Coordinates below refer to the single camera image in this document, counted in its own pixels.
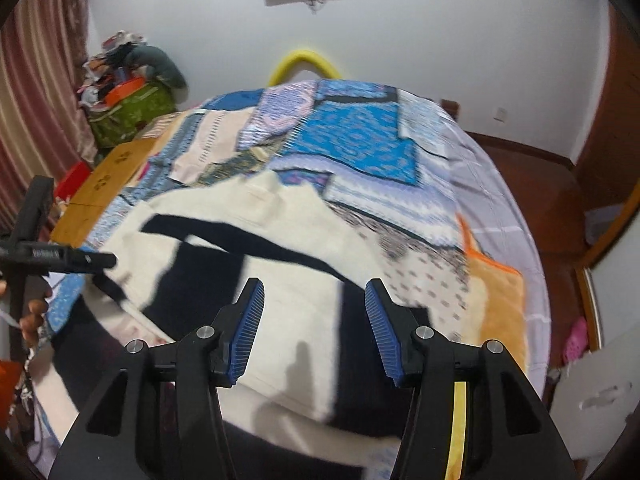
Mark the cream and navy knit sweater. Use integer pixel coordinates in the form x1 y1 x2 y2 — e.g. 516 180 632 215
29 169 501 480

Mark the person's left hand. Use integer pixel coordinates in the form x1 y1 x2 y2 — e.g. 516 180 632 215
8 276 52 348

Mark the wooden carved board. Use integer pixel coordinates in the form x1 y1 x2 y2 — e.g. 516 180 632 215
50 139 156 247

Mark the red box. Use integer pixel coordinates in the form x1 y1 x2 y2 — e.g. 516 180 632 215
53 160 92 202

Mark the orange fleece blanket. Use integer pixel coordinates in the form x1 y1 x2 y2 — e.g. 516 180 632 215
458 214 528 373

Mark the striped red curtain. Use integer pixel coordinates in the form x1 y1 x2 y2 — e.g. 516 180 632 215
1 0 96 231

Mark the grey checked bed sheet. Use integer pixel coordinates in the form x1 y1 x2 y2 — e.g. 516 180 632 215
436 106 551 394

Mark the green patterned storage bag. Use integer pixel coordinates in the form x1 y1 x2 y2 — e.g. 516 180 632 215
88 82 176 150

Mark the blue patchwork bedspread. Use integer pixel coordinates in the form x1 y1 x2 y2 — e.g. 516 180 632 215
78 80 483 340

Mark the pink slipper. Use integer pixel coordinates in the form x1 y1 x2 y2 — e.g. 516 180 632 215
562 316 589 365

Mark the orange box on bag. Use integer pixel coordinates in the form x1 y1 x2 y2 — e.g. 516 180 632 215
103 76 145 107

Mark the wooden wardrobe door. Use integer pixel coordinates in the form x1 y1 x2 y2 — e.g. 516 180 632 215
574 6 640 266

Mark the yellow curved foam tube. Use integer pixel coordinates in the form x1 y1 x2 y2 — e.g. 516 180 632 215
267 49 343 87

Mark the white wall socket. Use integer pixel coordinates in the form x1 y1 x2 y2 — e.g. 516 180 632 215
494 107 506 122

